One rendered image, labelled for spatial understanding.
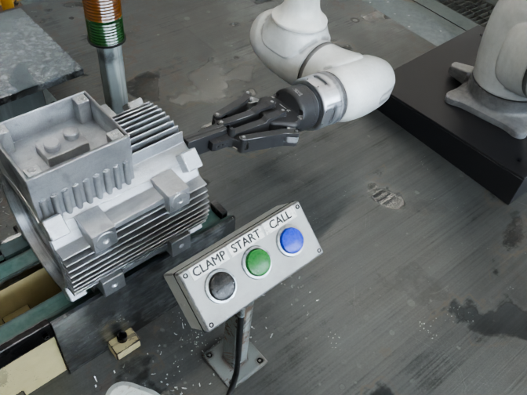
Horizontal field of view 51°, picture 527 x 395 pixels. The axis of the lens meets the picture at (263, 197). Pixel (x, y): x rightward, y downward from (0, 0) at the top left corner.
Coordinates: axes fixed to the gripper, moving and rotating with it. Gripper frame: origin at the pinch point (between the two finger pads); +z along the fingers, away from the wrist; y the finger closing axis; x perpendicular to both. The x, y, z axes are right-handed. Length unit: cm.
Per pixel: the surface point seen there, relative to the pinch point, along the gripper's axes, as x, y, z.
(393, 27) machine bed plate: 11, -27, -86
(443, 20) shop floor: 68, -94, -251
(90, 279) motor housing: 6.1, 9.1, 22.9
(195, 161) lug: -4.6, 7.2, 7.5
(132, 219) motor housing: -0.7, 8.7, 17.2
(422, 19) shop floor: 70, -101, -241
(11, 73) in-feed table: 12.2, -45.5, 8.9
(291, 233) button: -4.2, 22.5, 5.3
